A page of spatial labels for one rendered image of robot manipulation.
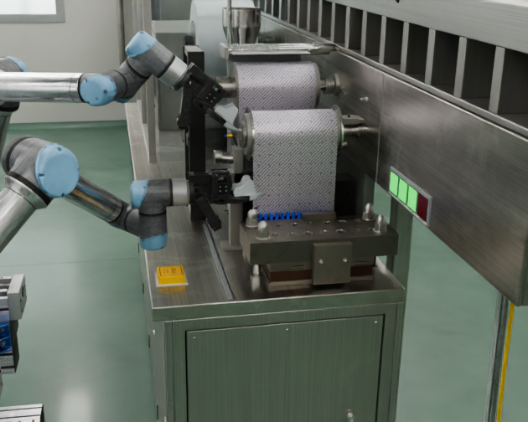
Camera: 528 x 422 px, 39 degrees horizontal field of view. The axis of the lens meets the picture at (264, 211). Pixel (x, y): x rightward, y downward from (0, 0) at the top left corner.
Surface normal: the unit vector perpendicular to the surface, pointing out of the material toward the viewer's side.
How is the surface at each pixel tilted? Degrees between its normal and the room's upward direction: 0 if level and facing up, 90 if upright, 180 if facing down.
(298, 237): 0
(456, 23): 90
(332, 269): 90
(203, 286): 0
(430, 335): 0
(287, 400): 90
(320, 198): 90
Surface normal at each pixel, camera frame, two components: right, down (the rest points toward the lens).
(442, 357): 0.01, -0.94
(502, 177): -0.98, 0.05
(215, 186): 0.20, 0.33
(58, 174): 0.80, 0.14
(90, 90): -0.30, 0.32
